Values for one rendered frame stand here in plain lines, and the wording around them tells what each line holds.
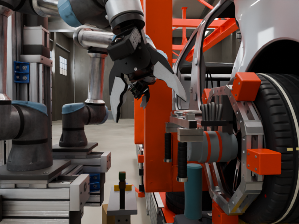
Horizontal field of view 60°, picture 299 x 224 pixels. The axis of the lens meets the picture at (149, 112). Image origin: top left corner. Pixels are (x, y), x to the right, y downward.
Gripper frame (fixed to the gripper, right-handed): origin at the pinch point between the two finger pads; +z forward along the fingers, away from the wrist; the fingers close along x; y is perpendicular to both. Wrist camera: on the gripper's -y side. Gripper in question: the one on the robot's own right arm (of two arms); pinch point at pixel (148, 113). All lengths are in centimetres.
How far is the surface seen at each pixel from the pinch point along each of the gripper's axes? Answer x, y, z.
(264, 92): -28, 56, -1
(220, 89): -14, 70, -8
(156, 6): 8, 95, -68
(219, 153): -5, 67, 18
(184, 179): 8, 49, 23
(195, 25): 6, 660, -265
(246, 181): -13, 49, 28
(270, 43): -40, 77, -22
